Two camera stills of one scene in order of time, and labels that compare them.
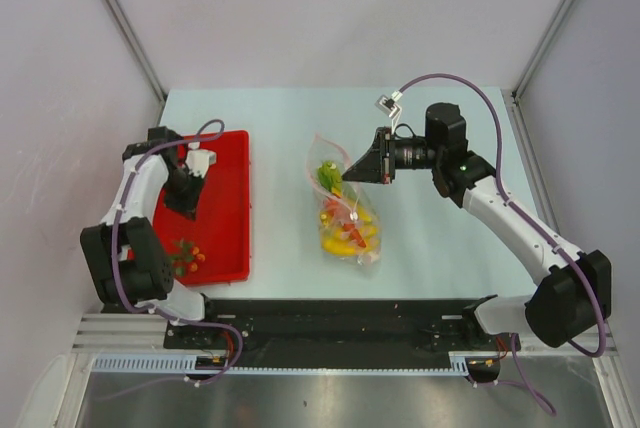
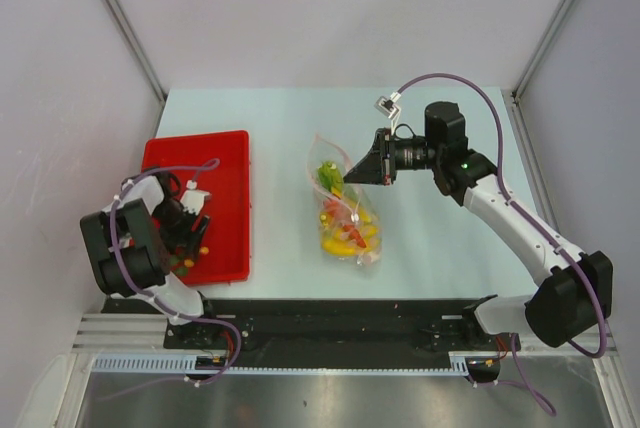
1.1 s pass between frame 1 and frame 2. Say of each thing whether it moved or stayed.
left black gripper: moved
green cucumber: stayed
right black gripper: stayed
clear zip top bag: stayed
